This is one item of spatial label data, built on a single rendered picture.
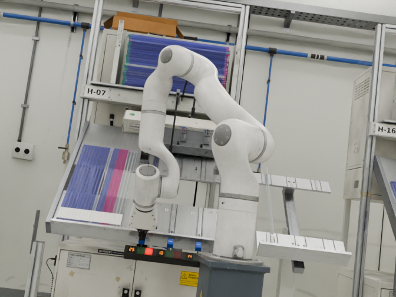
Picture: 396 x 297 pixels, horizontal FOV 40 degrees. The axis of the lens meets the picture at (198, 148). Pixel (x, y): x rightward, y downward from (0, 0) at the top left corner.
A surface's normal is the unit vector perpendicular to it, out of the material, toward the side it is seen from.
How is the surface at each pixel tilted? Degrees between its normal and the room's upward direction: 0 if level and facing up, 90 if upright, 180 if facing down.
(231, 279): 90
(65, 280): 90
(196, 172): 43
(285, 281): 90
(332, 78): 90
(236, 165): 126
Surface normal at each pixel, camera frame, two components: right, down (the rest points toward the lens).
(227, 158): -0.48, 0.48
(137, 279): 0.04, -0.11
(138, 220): -0.05, 0.59
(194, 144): 0.12, -0.80
